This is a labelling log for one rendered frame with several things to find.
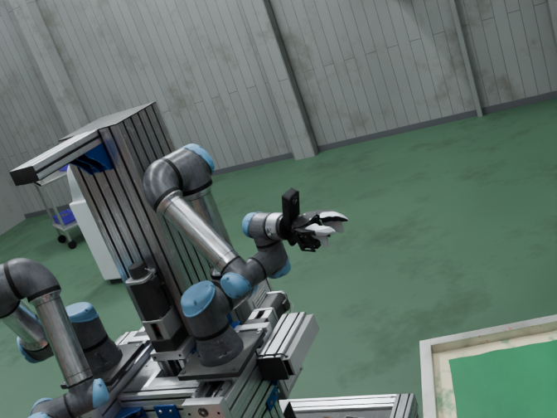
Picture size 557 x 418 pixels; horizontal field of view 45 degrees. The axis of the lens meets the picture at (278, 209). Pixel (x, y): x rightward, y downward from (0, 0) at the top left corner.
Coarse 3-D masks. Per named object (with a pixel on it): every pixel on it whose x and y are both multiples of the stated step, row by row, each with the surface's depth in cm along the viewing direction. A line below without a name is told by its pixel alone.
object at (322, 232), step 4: (312, 224) 170; (316, 224) 169; (308, 228) 169; (312, 228) 168; (316, 228) 167; (320, 228) 166; (324, 228) 165; (328, 228) 164; (332, 228) 164; (316, 232) 166; (320, 232) 165; (324, 232) 165; (328, 232) 164; (332, 232) 164; (336, 232) 164; (312, 236) 171; (316, 236) 169; (320, 236) 168; (324, 236) 166; (320, 240) 169; (324, 240) 167; (324, 244) 168; (328, 244) 167
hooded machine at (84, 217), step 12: (72, 180) 646; (72, 192) 653; (72, 204) 655; (84, 204) 648; (84, 216) 656; (84, 228) 663; (96, 228) 656; (96, 240) 663; (96, 252) 671; (108, 252) 664; (108, 264) 671; (108, 276) 679
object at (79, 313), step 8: (72, 304) 231; (80, 304) 229; (88, 304) 228; (72, 312) 224; (80, 312) 223; (88, 312) 225; (96, 312) 230; (72, 320) 222; (80, 320) 223; (88, 320) 224; (96, 320) 227; (80, 328) 223; (88, 328) 224; (96, 328) 227; (104, 328) 232; (80, 336) 224; (88, 336) 225; (96, 336) 226; (104, 336) 230; (80, 344) 225; (88, 344) 225
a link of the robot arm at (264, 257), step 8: (264, 248) 187; (272, 248) 187; (280, 248) 188; (256, 256) 186; (264, 256) 186; (272, 256) 187; (280, 256) 188; (264, 264) 185; (272, 264) 186; (280, 264) 189; (288, 264) 191; (272, 272) 187; (280, 272) 189
